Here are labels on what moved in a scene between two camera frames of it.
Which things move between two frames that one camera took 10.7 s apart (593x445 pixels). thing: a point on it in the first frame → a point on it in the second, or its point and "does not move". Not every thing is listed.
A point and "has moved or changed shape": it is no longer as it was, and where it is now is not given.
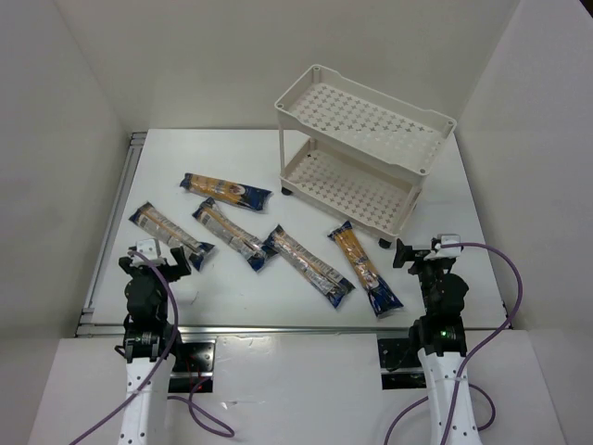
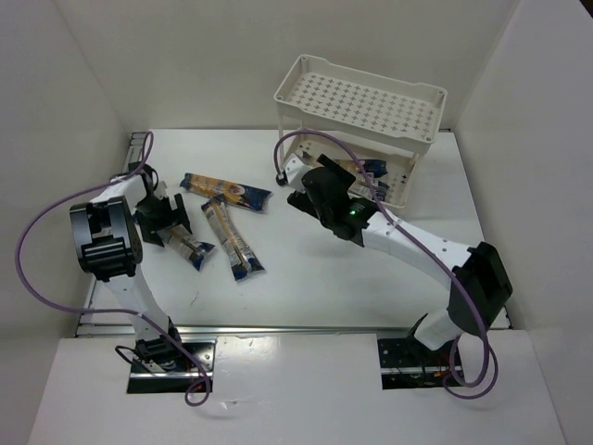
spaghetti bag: [328, 284] → [361, 189]
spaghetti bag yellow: [382, 293] → [374, 168]
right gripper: [421, 259] → [321, 174]
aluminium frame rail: [123, 187] does not move
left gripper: [155, 267] → [163, 215]
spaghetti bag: [159, 226] does not move
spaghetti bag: [220, 223] has moved or changed shape
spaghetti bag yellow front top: [234, 193] does not move
